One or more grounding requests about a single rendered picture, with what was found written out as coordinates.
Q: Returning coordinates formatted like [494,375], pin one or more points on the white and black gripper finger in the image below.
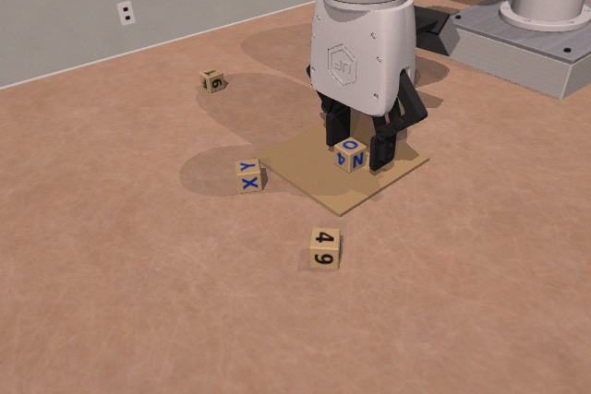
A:
[337,120]
[382,145]

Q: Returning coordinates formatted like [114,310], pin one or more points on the tan flat square mat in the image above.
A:
[307,162]

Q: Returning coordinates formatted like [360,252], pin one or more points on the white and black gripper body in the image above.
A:
[357,52]

